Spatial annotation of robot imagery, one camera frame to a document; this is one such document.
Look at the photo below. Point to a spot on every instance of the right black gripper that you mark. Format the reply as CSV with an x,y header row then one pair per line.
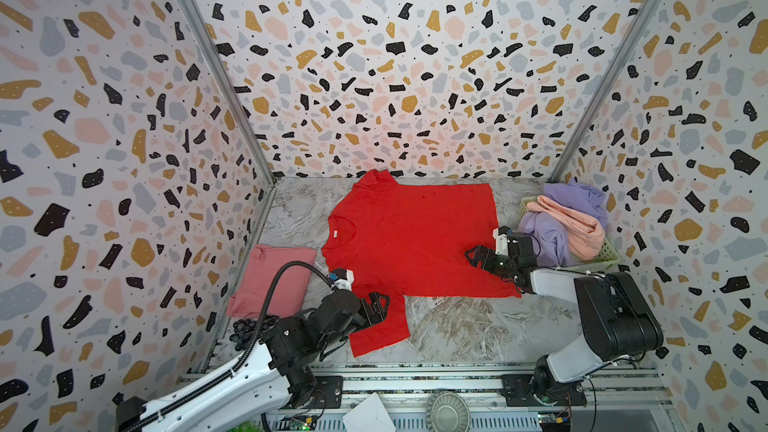
x,y
495,260

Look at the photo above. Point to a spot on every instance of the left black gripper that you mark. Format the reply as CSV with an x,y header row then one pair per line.
x,y
370,319

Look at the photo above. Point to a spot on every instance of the red t-shirt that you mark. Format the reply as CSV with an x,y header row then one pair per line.
x,y
411,240

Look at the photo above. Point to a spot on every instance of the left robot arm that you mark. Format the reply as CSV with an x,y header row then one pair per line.
x,y
271,374

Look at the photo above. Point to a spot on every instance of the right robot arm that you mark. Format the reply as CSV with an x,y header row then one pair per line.
x,y
616,322

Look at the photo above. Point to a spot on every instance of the folded pink t-shirt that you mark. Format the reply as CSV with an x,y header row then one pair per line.
x,y
263,265

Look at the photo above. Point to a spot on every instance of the purple t-shirt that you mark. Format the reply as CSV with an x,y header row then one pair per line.
x,y
551,235

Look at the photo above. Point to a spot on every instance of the peach t-shirt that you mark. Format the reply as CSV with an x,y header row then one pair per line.
x,y
585,234

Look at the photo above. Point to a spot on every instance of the small electronics board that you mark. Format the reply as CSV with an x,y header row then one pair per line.
x,y
297,423

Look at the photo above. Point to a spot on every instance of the green plastic basket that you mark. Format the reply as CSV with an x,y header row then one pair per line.
x,y
606,258

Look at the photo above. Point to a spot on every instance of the green artificial grass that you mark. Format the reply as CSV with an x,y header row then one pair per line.
x,y
247,427

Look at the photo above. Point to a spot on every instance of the white paper sheet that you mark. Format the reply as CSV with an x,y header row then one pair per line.
x,y
370,415

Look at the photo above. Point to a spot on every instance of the round grey metal disc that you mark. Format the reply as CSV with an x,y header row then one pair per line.
x,y
448,412

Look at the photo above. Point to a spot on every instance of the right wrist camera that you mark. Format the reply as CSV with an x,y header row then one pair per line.
x,y
501,240

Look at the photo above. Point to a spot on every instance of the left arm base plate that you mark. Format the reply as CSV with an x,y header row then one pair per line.
x,y
326,393

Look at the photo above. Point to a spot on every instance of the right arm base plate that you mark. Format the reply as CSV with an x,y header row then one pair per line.
x,y
526,390

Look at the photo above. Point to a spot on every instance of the right aluminium corner post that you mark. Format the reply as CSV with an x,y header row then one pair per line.
x,y
623,54

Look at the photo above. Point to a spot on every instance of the aluminium corner post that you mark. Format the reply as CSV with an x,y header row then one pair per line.
x,y
224,30
623,54

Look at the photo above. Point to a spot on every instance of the aluminium frame rail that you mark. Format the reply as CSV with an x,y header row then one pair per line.
x,y
619,398

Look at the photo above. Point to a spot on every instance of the left aluminium corner post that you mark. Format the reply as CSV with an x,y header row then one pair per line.
x,y
224,30

